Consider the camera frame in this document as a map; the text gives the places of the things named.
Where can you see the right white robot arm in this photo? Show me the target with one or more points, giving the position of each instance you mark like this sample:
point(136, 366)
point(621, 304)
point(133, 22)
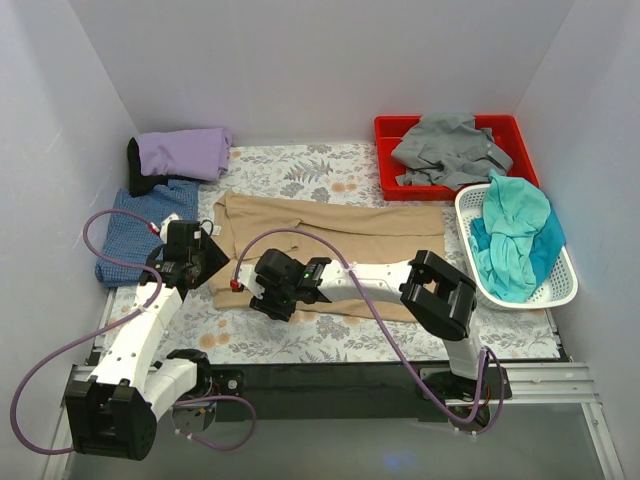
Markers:
point(438, 296)

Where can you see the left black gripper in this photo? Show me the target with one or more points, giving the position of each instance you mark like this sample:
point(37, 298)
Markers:
point(208, 255)

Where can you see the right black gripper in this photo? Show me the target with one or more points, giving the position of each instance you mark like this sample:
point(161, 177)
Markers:
point(270, 304)

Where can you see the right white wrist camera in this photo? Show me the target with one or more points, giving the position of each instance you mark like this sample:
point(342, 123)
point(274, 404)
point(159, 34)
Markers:
point(245, 279)

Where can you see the aluminium rail frame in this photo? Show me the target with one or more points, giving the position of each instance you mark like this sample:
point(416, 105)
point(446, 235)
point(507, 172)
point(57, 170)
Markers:
point(553, 427)

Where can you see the black base bar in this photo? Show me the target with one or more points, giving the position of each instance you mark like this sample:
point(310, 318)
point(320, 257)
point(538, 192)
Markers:
point(327, 391)

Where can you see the folded black garment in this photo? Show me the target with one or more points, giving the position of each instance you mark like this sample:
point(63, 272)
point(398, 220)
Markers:
point(139, 184)

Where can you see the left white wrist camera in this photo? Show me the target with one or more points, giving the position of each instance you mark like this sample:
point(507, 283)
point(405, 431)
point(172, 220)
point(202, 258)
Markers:
point(163, 232)

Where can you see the tan t shirt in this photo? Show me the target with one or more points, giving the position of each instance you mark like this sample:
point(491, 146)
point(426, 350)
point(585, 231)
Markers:
point(361, 234)

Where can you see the folded blue checked shirt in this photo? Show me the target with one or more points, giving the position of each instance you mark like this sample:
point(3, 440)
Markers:
point(130, 240)

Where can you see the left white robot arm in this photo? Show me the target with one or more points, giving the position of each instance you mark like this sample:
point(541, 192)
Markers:
point(115, 411)

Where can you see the folded purple shirt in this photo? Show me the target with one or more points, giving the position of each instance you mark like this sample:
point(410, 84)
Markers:
point(201, 154)

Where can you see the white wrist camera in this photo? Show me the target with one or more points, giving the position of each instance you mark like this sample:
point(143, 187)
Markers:
point(163, 232)
point(245, 279)

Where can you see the white plastic basket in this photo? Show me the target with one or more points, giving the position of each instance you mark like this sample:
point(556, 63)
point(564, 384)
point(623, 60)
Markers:
point(558, 289)

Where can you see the teal shirt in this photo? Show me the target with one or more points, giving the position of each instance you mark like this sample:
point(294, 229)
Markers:
point(517, 240)

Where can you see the red plastic bin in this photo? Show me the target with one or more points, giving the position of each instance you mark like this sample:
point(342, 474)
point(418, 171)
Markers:
point(390, 129)

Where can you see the grey shirt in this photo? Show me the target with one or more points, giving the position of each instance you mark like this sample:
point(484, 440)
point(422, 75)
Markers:
point(449, 150)

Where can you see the floral table cloth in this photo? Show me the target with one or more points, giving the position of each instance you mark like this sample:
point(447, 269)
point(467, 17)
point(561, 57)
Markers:
point(337, 174)

